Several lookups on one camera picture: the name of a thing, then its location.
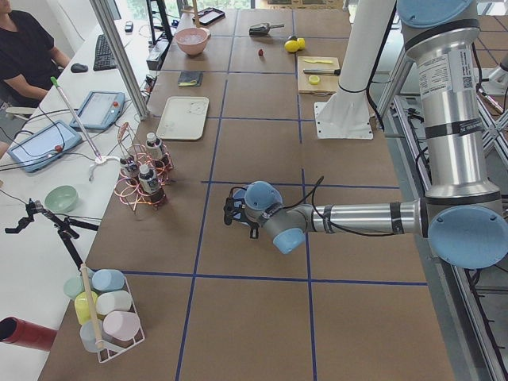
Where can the black keyboard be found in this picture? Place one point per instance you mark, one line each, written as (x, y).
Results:
(103, 56)

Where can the blue plastic cup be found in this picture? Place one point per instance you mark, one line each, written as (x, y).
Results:
(106, 280)

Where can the near blue teach pendant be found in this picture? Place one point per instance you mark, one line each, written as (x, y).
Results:
(44, 147)

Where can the far blue teach pendant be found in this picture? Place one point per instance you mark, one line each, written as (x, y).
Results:
(100, 109)

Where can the red cylinder tube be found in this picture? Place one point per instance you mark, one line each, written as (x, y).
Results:
(27, 334)

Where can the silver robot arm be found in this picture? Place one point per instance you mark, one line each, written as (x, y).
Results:
(461, 212)

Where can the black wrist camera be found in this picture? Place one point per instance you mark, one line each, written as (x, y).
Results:
(232, 210)

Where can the pink bowl with ice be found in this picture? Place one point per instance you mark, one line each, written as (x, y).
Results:
(192, 41)

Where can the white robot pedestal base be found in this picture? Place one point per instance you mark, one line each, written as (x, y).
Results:
(346, 114)

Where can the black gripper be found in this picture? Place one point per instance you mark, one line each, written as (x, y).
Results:
(254, 231)

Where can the wooden basket handle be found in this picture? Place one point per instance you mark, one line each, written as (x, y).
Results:
(99, 342)

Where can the black tray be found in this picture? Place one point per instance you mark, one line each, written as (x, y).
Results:
(209, 15)

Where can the pink plastic cup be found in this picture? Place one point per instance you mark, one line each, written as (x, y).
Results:
(122, 325)

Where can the tea bottle middle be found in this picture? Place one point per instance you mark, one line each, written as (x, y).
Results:
(129, 169)

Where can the white wire cup basket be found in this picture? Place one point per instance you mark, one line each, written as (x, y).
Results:
(113, 346)

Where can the yellow plastic knife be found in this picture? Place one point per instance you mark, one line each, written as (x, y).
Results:
(309, 61)

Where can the black computer mouse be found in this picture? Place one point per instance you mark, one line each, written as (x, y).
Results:
(79, 68)

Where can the cream bear tray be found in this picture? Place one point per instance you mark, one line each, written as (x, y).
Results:
(183, 118)

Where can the wooden cutting board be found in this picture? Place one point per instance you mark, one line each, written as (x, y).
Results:
(328, 84)

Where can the half lemon slice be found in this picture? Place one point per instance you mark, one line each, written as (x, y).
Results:
(314, 79)

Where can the blue plastic plate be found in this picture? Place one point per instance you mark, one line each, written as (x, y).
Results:
(237, 194)

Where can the light blue lower cup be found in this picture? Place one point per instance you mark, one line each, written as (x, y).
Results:
(87, 336)

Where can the blue teach pendant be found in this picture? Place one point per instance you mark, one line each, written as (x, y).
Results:
(44, 147)
(100, 109)

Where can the grey folded cloth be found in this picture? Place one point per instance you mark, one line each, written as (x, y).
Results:
(190, 79)

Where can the green bowl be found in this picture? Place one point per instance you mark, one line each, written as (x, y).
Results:
(61, 199)

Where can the yellow lemon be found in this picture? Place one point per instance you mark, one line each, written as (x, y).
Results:
(292, 46)
(301, 43)

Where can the tea bottle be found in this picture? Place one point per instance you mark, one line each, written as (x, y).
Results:
(150, 184)
(129, 169)
(155, 148)

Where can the white rod with green tip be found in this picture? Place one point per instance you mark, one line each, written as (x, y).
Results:
(99, 158)

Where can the copper wire bottle rack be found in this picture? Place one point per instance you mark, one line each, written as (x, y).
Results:
(133, 195)

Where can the yellow plastic cup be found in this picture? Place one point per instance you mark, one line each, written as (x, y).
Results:
(82, 308)

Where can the aluminium frame post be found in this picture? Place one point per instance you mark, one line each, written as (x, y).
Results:
(106, 21)

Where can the white plastic cup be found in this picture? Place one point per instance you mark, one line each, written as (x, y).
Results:
(115, 300)

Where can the tea bottle back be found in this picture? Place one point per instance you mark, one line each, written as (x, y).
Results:
(155, 148)

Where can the steel knife sharpener rod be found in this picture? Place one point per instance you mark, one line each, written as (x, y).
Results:
(333, 72)

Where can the tea bottle front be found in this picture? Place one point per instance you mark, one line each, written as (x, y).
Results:
(150, 184)

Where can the green plastic cup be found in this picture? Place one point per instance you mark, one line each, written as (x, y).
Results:
(73, 287)

